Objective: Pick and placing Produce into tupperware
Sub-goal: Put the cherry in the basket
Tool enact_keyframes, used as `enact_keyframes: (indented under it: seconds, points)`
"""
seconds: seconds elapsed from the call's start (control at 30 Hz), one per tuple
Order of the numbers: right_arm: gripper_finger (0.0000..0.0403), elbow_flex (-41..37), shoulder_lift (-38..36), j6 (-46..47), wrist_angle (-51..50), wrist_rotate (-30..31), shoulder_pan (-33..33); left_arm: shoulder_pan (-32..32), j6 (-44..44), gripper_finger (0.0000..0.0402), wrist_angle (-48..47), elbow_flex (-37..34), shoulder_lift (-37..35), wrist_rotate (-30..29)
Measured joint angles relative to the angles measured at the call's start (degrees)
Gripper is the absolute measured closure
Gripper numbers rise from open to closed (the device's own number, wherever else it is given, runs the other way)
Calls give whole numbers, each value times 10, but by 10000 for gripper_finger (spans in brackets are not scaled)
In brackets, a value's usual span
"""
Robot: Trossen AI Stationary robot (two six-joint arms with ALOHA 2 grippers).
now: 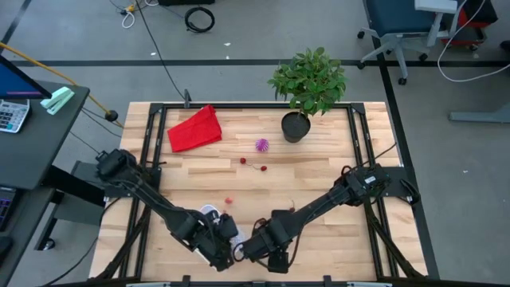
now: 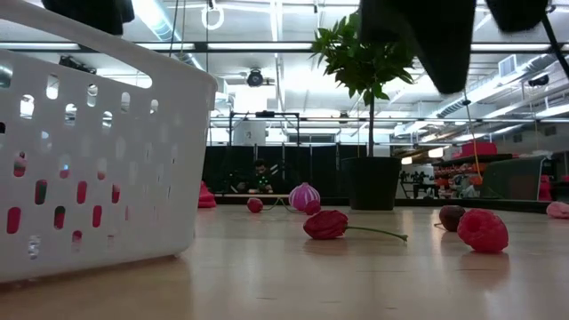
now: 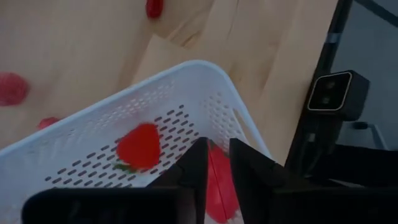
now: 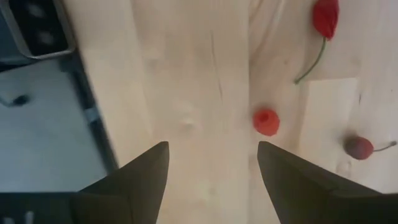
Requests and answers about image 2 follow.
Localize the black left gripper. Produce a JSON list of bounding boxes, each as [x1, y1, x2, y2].
[[42, 0, 135, 36]]

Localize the round red pepper with stem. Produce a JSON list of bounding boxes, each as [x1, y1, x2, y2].
[[6, 150, 121, 235]]

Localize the dark red cherry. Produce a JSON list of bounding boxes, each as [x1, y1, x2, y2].
[[434, 204, 467, 233]]

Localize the red raspberry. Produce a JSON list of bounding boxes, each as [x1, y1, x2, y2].
[[456, 208, 510, 254]]

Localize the pale pink toy fruit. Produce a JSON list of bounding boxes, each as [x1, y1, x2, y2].
[[545, 201, 569, 220]]

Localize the purple white striped toy onion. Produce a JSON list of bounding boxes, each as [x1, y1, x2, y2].
[[288, 181, 322, 212]]

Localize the white perforated plastic basket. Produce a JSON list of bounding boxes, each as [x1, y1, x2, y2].
[[0, 0, 219, 285]]

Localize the red chili pepper green stem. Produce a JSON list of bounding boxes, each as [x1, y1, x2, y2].
[[302, 209, 409, 244]]

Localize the twin red cherries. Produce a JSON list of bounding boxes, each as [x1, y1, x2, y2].
[[246, 196, 322, 217]]

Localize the white vent grille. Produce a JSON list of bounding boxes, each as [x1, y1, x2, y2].
[[497, 54, 518, 78]]

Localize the black ceiling fixture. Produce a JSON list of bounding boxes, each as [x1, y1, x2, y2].
[[59, 54, 98, 76]]

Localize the shelf with red items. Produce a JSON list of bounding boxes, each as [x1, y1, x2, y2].
[[433, 140, 517, 200]]

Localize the grey green bin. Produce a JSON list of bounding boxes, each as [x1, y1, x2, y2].
[[481, 155, 547, 201]]

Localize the green plant in black pot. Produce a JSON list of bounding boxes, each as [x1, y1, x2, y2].
[[309, 11, 417, 212]]

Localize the red background object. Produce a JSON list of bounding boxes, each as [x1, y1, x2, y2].
[[538, 174, 555, 202]]

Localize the black partition panels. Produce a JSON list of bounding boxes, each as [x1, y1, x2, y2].
[[202, 144, 369, 199]]

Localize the round black ceiling device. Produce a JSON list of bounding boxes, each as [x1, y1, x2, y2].
[[246, 68, 265, 88]]

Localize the white box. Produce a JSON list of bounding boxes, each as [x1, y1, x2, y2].
[[232, 120, 268, 147]]

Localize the red folded cloth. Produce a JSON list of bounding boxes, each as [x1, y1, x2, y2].
[[197, 180, 218, 209]]

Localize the seated person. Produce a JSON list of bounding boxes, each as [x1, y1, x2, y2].
[[233, 158, 288, 196]]

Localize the silver ventilation duct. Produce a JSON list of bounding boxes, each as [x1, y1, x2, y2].
[[132, 0, 208, 72]]

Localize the hanging white ring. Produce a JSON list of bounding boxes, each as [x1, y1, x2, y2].
[[200, 4, 226, 31]]

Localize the hanging yellow cord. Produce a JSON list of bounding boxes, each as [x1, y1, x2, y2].
[[461, 91, 485, 187]]

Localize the black background rig frame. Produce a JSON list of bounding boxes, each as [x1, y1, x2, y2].
[[228, 109, 301, 148]]

